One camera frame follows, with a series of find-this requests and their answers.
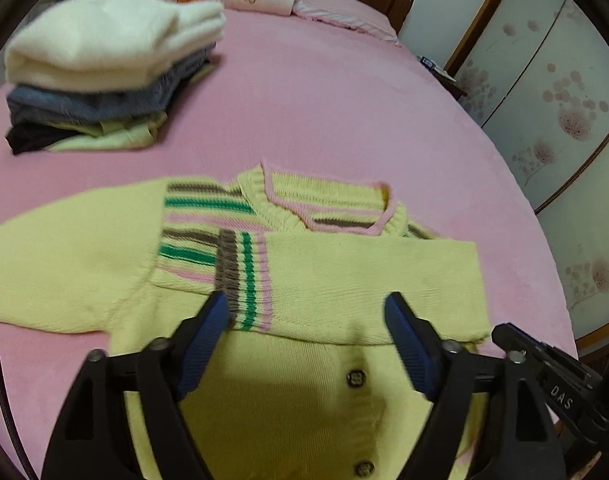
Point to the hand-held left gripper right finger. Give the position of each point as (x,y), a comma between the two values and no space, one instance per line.
(409,347)

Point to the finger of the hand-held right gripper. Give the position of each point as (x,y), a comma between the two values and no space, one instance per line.
(561,392)

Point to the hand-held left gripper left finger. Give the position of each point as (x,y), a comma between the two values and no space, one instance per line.
(204,347)

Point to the yellow striped knit sweater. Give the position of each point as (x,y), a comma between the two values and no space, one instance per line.
(334,280)

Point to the folded pale yellow garment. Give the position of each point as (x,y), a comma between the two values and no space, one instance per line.
(114,137)

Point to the bed with pink sheet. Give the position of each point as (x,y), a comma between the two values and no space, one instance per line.
(309,110)

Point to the dark wooden nightstand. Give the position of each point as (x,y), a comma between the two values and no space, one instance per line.
(452,85)

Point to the folded black garment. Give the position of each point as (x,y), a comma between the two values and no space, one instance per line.
(32,137)

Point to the folded blue-grey garment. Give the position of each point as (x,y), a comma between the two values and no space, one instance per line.
(84,102)

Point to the white cards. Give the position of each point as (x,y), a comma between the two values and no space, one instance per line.
(445,74)

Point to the small blue box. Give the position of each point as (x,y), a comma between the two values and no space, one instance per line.
(428,62)

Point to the folded white sweater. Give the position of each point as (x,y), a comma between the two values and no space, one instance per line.
(104,40)

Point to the pink ruffled pillow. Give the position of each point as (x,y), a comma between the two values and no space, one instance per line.
(344,17)

